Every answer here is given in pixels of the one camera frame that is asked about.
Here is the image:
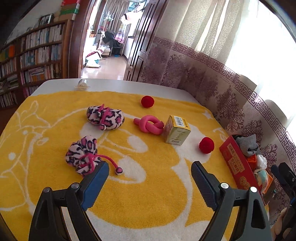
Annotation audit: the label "patterned beige curtain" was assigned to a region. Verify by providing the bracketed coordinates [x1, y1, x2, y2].
[139, 0, 296, 209]

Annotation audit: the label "pastel striped sock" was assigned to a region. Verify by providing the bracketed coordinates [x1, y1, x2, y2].
[253, 169, 269, 188]

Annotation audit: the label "rows of books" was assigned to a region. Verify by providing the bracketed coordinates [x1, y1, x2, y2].
[0, 23, 64, 107]

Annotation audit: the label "pink leopard plush slipper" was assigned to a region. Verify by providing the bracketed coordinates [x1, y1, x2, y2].
[87, 104, 125, 131]
[65, 136, 123, 178]

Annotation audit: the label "red cardboard box container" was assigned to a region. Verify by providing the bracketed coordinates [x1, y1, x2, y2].
[219, 135, 275, 207]

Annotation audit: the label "red pompom ball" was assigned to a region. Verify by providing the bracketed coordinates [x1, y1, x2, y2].
[199, 137, 215, 154]
[141, 95, 154, 108]

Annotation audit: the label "small yellow carton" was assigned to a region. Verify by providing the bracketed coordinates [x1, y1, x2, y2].
[162, 115, 191, 146]

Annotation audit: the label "pink foam knot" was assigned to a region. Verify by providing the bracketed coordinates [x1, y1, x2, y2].
[133, 115, 164, 135]

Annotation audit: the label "yellow and white towel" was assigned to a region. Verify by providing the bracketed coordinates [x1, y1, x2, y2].
[0, 91, 250, 241]

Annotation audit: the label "white coat rack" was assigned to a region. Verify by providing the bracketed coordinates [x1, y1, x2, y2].
[97, 10, 116, 54]

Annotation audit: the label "stacked coloured boxes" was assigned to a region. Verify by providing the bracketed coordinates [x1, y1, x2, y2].
[60, 0, 80, 21]

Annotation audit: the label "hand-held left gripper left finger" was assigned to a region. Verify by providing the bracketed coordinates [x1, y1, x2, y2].
[28, 161, 110, 241]

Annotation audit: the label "picture frame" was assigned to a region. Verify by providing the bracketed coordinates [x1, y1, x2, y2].
[38, 14, 55, 26]

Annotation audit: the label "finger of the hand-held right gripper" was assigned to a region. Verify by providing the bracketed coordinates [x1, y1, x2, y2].
[271, 162, 296, 204]

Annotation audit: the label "grey knit sock black cuff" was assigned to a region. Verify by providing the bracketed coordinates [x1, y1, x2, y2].
[235, 134, 262, 158]

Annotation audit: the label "dark wooden door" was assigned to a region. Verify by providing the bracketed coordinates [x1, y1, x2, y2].
[124, 0, 167, 81]

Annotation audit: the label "dark clothes on chair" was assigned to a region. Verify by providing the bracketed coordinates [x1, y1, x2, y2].
[102, 29, 125, 50]

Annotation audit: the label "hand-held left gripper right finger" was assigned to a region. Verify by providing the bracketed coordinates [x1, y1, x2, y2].
[191, 161, 272, 241]

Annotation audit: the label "person's right hand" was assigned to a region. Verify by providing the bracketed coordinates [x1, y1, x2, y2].
[270, 207, 290, 237]

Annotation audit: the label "wooden bookshelf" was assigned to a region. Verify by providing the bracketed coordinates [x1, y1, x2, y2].
[0, 20, 73, 109]

